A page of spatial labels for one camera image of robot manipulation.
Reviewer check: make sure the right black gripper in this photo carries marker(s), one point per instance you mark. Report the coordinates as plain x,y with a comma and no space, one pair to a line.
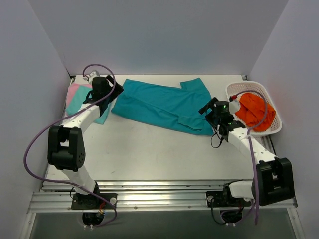
209,106

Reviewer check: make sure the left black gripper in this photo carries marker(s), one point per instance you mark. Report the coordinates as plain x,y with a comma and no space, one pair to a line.
113,88

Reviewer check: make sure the teal t shirt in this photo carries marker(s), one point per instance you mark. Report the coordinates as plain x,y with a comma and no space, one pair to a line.
174,108

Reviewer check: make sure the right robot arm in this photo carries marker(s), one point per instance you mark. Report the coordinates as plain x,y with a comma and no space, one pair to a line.
272,176

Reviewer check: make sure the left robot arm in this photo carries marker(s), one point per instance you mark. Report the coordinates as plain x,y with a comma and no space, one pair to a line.
66,149

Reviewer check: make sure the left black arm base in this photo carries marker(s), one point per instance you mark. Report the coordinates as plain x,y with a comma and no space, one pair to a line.
89,202

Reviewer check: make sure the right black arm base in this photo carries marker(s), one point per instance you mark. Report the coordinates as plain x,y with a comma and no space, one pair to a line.
218,199

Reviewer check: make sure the folded mint t shirt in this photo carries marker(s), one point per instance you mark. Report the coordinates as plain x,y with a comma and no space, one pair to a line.
77,100

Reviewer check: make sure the white plastic basket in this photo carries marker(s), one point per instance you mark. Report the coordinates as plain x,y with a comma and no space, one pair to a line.
233,88

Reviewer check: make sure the folded pink t shirt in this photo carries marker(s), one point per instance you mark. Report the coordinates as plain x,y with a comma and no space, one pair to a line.
72,90

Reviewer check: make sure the orange t shirt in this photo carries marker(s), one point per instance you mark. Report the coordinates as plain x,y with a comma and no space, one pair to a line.
252,110

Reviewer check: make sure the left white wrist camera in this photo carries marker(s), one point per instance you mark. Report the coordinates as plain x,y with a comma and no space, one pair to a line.
91,76

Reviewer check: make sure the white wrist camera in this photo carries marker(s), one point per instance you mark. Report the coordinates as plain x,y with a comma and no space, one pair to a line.
234,104
91,76

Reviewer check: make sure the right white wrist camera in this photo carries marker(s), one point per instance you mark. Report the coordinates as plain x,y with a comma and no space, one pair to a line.
234,104

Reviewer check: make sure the aluminium rail frame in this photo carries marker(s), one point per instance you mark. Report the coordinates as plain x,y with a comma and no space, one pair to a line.
159,169

